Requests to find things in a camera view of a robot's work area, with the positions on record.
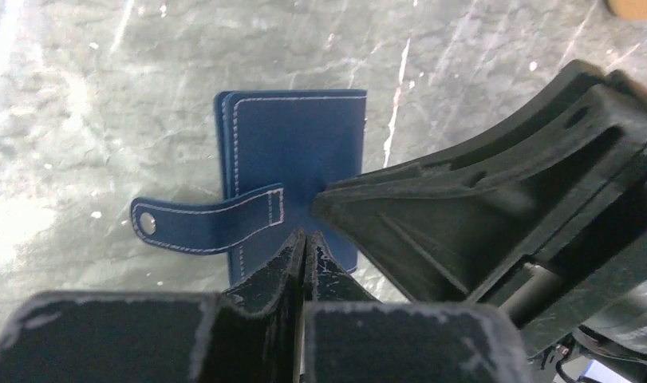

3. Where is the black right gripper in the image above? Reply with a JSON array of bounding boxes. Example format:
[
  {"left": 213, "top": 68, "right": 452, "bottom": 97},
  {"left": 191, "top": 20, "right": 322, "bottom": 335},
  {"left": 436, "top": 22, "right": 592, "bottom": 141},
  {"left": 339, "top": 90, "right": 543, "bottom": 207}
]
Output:
[{"left": 312, "top": 60, "right": 647, "bottom": 382}]

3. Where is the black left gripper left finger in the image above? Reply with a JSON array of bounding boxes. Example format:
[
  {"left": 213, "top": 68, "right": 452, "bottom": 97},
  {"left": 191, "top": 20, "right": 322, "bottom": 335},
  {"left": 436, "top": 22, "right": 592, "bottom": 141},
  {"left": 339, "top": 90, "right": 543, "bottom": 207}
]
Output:
[{"left": 0, "top": 230, "right": 306, "bottom": 382}]

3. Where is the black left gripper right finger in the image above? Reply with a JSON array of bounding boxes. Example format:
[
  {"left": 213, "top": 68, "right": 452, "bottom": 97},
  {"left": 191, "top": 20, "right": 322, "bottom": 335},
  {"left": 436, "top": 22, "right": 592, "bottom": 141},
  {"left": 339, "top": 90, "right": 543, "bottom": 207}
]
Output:
[{"left": 304, "top": 232, "right": 532, "bottom": 382}]

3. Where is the navy blue card holder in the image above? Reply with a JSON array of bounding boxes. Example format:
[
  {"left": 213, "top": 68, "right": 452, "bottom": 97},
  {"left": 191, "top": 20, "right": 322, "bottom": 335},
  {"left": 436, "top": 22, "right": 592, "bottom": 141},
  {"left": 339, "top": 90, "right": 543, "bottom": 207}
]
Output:
[{"left": 130, "top": 89, "right": 367, "bottom": 285}]

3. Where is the yellow oval tray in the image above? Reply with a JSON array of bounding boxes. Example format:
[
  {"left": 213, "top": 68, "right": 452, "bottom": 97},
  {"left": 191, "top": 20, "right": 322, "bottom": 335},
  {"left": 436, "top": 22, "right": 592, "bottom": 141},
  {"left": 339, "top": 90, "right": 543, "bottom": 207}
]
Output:
[{"left": 606, "top": 0, "right": 647, "bottom": 20}]

